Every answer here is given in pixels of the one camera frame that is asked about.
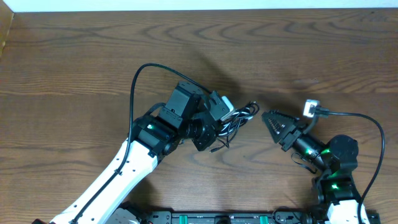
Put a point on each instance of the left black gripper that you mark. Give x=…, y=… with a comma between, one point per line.
x=204, y=137

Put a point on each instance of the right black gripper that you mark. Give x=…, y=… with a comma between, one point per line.
x=288, y=122

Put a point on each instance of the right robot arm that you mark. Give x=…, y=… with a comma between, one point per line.
x=338, y=200

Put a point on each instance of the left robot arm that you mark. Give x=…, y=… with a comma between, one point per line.
x=188, y=114

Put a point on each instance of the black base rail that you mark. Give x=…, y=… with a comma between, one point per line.
x=248, y=217

